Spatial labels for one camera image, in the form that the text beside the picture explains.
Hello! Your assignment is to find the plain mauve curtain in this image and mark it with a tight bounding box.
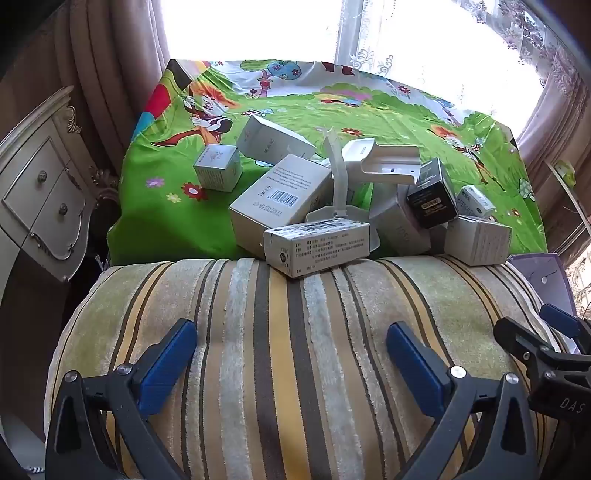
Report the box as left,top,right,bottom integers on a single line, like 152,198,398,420
51,0,171,185

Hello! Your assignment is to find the purple storage box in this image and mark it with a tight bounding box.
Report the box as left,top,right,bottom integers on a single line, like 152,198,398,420
510,252,579,319

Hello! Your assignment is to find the long white barcode box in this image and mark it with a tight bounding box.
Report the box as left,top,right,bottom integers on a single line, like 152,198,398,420
263,219,372,279

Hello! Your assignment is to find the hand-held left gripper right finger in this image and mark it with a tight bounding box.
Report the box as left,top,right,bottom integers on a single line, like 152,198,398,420
386,322,540,480

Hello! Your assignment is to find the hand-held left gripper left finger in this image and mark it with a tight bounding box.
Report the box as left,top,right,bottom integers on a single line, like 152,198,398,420
45,318,198,480

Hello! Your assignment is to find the striped plush cushion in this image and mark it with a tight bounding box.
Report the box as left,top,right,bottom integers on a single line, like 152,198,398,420
44,254,575,480

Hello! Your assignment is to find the small white printed box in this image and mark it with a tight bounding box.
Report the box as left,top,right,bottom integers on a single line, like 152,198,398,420
457,185,497,220

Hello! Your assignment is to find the white square cardboard box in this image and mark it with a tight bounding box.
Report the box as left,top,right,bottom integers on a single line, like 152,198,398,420
444,216,513,267

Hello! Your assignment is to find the white lace sheer curtain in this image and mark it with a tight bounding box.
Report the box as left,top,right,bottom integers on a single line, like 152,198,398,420
339,0,555,77

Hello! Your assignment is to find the black cardboard box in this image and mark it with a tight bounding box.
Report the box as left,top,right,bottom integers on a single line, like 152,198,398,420
406,157,459,230

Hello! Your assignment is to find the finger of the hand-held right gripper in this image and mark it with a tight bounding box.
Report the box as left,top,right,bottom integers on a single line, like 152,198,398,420
493,316,561,370
539,303,591,358

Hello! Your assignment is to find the small silver cube box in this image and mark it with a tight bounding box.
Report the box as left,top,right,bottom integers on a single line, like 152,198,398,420
193,144,243,192

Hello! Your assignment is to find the patterned mauve curtain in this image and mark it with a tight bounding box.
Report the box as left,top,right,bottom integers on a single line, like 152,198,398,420
517,46,591,264

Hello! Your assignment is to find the large white barcode box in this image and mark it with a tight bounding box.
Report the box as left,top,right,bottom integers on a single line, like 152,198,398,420
228,154,333,259

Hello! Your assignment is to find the white box pink print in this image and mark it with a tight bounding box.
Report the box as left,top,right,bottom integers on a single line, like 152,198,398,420
236,114,317,164

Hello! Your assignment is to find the green cartoon printed bedsheet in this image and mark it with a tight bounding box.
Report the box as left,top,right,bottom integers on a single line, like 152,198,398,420
107,58,548,267

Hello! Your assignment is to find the cream ornate nightstand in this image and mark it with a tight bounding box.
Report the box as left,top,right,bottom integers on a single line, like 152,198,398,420
0,85,121,284

